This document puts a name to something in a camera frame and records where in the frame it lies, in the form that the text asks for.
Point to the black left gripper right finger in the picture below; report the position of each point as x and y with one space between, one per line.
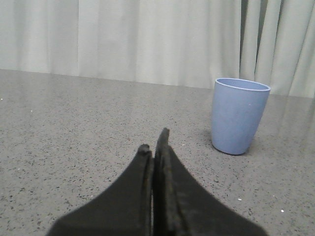
182 207

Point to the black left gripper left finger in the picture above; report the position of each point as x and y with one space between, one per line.
123 209

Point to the blue plastic cup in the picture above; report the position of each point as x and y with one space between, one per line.
237 109

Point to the white pleated curtain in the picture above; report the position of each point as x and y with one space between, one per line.
172 42

